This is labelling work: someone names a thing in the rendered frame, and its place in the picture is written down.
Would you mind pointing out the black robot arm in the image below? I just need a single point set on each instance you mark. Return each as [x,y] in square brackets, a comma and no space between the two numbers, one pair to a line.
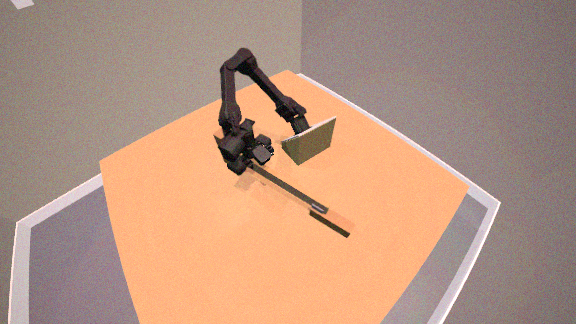
[236,135]

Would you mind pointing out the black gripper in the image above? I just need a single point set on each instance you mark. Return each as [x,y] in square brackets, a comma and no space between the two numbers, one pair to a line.
[239,166]

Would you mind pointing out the long brown wooden rail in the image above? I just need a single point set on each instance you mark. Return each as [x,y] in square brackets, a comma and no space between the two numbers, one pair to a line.
[290,186]

